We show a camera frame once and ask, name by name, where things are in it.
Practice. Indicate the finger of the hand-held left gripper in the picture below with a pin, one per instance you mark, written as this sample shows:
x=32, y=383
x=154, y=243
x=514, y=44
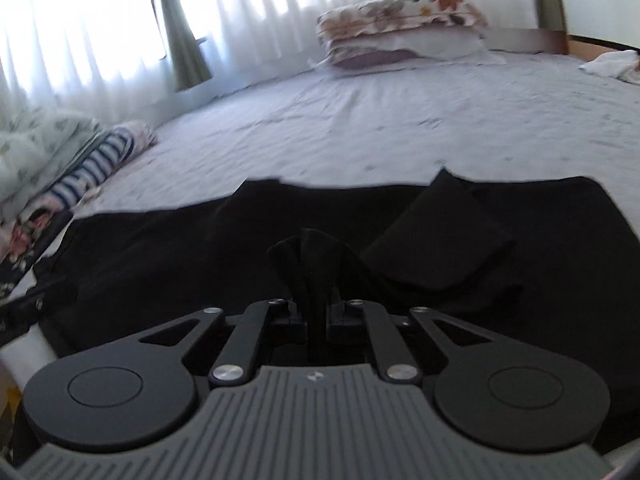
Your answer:
x=25, y=312

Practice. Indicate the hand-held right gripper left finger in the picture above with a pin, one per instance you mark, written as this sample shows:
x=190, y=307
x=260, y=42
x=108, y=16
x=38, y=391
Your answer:
x=250, y=340

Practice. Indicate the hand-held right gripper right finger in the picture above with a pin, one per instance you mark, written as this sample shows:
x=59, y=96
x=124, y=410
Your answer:
x=382, y=340

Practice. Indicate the black pants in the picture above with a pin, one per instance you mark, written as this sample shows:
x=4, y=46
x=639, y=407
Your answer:
x=450, y=270

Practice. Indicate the dark floral cloth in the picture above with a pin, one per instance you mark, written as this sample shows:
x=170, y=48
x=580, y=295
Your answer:
x=27, y=240

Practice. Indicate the pale green blanket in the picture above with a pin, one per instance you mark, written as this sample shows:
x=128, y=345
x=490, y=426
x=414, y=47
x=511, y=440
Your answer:
x=35, y=150

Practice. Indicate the pink patterned cloth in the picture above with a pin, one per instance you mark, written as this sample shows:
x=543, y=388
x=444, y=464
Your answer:
x=140, y=132

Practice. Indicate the bed with grey sheet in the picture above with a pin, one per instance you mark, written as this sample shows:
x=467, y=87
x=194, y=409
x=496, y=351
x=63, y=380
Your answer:
x=380, y=120

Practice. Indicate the white and mauve pillow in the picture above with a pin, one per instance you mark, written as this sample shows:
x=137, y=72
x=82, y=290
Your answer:
x=425, y=47

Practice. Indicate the floral pillow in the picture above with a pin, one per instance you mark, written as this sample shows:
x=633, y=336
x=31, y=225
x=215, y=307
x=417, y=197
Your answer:
x=400, y=12

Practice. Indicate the white sheer curtain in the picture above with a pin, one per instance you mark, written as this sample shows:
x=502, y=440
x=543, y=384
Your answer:
x=300, y=5

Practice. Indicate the white crumpled cloth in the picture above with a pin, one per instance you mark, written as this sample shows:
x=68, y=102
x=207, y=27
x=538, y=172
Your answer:
x=612, y=62

